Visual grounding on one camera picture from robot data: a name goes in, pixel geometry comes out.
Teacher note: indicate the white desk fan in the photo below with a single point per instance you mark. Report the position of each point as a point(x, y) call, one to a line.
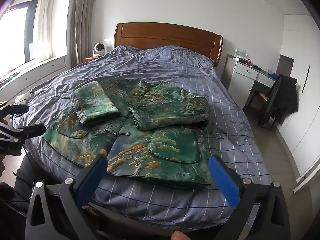
point(99, 49)

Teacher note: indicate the clear glass bottle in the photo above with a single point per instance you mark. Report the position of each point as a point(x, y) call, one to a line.
point(236, 53)

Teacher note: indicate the person's right hand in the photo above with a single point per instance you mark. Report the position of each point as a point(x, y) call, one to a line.
point(178, 235)

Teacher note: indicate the wooden bedside table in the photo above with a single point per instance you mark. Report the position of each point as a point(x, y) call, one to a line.
point(90, 59)

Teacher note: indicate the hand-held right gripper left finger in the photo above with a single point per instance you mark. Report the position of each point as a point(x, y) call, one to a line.
point(93, 180)

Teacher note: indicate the wooden chair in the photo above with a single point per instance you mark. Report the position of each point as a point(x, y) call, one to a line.
point(262, 95)

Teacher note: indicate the white desk with drawers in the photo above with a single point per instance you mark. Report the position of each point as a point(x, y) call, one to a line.
point(243, 80)

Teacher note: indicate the white wardrobe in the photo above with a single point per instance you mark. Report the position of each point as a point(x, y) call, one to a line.
point(307, 130)

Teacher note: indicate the grey curtain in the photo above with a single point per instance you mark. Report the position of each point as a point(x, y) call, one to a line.
point(81, 17)

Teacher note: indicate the white windowsill cabinet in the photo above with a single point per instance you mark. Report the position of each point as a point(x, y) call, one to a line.
point(37, 70)

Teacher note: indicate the blue desk object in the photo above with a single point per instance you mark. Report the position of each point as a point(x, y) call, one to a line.
point(273, 75)

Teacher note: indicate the white sheer curtain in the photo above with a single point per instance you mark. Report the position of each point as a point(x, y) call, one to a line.
point(43, 25)

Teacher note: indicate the green patterned padded jacket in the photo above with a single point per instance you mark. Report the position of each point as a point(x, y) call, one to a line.
point(162, 150)

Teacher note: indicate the window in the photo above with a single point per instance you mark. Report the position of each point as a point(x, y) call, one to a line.
point(12, 35)

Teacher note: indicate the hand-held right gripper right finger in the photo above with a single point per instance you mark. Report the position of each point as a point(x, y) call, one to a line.
point(222, 177)

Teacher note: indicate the white wall socket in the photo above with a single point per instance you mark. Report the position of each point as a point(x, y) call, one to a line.
point(107, 40)

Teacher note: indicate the wooden headboard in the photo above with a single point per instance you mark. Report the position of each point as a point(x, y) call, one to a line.
point(162, 35)

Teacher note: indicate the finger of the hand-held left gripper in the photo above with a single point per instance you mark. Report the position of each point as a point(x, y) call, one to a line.
point(28, 130)
point(15, 109)

